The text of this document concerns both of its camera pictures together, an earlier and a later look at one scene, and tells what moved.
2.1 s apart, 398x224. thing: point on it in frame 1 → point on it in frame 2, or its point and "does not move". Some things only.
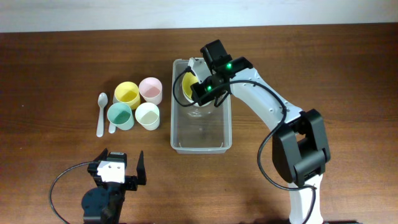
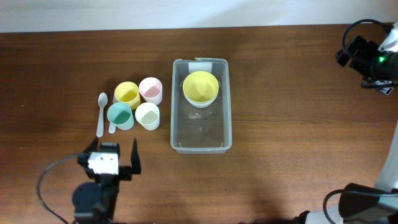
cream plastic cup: (148, 114) does not move
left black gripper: (132, 180) → (127, 172)
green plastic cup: (120, 114) does not move
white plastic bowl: (195, 104) does not move
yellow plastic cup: (127, 93) does not move
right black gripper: (198, 93) → (367, 49)
